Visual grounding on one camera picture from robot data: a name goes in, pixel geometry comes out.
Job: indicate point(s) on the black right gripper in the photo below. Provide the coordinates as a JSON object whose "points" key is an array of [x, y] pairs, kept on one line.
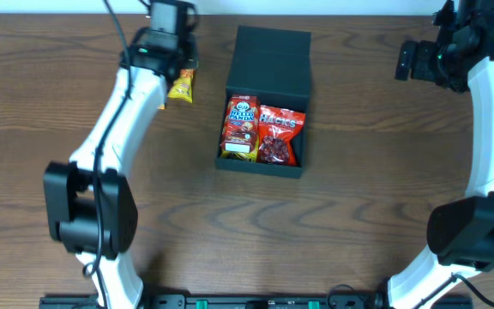
{"points": [[424, 50]]}

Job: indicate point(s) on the red Hacks candy bag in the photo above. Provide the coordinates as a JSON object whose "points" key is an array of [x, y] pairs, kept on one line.
{"points": [[277, 127]]}

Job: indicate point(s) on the dark green gift box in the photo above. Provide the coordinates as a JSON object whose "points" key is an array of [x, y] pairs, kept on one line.
{"points": [[274, 66]]}

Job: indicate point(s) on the red Hello Panda box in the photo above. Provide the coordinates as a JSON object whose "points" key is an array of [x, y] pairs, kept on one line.
{"points": [[240, 128]]}

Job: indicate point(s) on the yellow orange snack packet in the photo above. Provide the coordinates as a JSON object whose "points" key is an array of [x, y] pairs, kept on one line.
{"points": [[182, 88]]}

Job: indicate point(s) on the yellow candy bag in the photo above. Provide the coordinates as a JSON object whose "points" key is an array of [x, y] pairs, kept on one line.
{"points": [[241, 156]]}

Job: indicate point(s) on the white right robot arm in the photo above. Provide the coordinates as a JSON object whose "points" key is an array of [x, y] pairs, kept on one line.
{"points": [[459, 235]]}

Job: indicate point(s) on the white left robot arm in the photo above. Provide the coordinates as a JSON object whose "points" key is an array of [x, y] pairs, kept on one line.
{"points": [[90, 207]]}

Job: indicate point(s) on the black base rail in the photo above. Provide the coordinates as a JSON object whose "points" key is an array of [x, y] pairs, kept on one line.
{"points": [[178, 301]]}

